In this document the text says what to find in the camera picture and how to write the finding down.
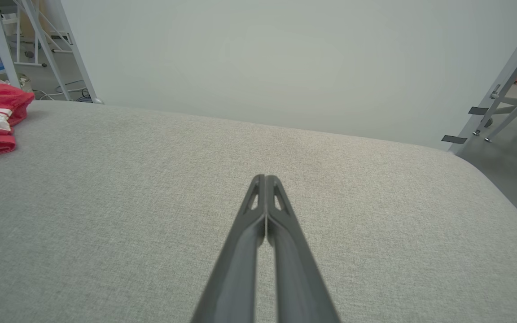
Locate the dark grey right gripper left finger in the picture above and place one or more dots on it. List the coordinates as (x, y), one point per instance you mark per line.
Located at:
(236, 269)

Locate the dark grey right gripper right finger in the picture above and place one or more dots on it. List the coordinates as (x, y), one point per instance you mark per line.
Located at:
(299, 278)

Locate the grey fabric sofa seat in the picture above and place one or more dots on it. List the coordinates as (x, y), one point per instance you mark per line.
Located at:
(128, 202)

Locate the black tape strip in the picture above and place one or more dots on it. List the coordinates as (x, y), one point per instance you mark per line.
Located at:
(454, 139)

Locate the white partition panel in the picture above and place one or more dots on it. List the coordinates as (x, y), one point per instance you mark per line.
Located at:
(285, 58)

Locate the grey office chair base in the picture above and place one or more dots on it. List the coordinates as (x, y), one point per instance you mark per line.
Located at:
(516, 110)

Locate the grey metal stand legs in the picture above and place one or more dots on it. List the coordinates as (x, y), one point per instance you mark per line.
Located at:
(507, 96)

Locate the white metal rack frame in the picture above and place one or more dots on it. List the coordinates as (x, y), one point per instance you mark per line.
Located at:
(43, 45)

